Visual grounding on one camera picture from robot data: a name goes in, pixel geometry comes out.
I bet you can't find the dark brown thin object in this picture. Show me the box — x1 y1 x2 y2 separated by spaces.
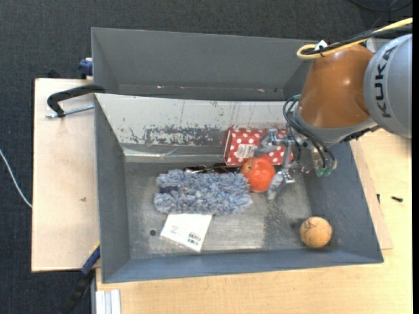
185 163 244 176

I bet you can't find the grey metal bin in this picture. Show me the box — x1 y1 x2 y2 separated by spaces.
90 27 384 284

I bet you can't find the red-orange apple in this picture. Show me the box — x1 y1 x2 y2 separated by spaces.
240 156 277 194

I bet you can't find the blue and white fluffy duster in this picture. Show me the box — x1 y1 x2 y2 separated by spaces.
153 168 253 216

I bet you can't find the white barcode label card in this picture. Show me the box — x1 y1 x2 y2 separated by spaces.
159 213 213 253

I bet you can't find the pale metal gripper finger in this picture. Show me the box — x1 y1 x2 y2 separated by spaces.
266 170 296 201
254 128 287 158

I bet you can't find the pale wood board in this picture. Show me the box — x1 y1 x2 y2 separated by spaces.
31 78 393 273

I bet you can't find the tan ball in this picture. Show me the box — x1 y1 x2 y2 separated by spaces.
299 216 333 249

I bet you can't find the red white-dotted box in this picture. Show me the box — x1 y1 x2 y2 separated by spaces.
223 127 295 167

